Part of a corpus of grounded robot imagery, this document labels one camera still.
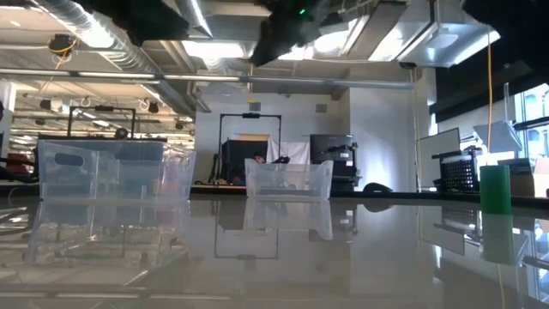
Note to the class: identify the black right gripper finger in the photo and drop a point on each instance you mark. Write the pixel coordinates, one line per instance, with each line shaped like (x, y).
(274, 45)

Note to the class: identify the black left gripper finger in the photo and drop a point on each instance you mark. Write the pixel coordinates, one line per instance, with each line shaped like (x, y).
(163, 21)

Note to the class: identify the tall green cylinder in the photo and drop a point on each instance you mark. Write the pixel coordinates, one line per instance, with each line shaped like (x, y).
(495, 189)

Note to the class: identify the ceiling light panel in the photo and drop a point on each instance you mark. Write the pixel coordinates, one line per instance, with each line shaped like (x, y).
(214, 49)

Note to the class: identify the grey ceiling pipe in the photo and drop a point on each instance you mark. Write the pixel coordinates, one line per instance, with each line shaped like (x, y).
(321, 81)

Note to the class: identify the black spot lamp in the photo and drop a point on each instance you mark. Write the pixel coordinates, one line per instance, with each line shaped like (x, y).
(153, 107)

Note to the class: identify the white spot lamp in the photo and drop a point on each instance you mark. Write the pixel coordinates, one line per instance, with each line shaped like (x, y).
(56, 103)

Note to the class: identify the white cloth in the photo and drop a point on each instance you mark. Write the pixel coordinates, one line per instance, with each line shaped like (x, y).
(296, 151)

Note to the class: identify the black cabinet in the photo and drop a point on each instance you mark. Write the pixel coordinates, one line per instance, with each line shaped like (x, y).
(326, 143)

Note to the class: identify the person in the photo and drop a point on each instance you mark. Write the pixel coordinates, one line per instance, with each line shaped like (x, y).
(121, 133)
(258, 158)

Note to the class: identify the clear plastic bin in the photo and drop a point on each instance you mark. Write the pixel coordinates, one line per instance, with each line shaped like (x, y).
(287, 180)
(64, 180)
(180, 171)

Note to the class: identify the red object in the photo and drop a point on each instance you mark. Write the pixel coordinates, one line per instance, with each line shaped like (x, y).
(19, 163)

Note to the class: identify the white panel board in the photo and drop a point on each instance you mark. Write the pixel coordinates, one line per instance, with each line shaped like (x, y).
(439, 143)

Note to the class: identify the black perforated crate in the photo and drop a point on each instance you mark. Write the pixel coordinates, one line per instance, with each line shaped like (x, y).
(459, 173)

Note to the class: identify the grey lamp shade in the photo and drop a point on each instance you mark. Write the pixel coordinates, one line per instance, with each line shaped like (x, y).
(499, 137)

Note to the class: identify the cardboard box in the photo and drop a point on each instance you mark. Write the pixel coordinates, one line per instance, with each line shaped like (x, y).
(523, 184)

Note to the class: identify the grey wall box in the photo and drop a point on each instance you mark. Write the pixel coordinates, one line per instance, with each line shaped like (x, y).
(255, 106)
(321, 108)

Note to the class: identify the black frame rig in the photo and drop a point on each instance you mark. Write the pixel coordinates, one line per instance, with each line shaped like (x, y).
(103, 109)
(251, 115)

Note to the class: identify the black enclosure box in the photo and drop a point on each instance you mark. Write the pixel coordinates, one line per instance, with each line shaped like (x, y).
(240, 150)

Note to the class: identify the white rectangular air duct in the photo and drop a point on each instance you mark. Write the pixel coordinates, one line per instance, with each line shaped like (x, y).
(429, 47)

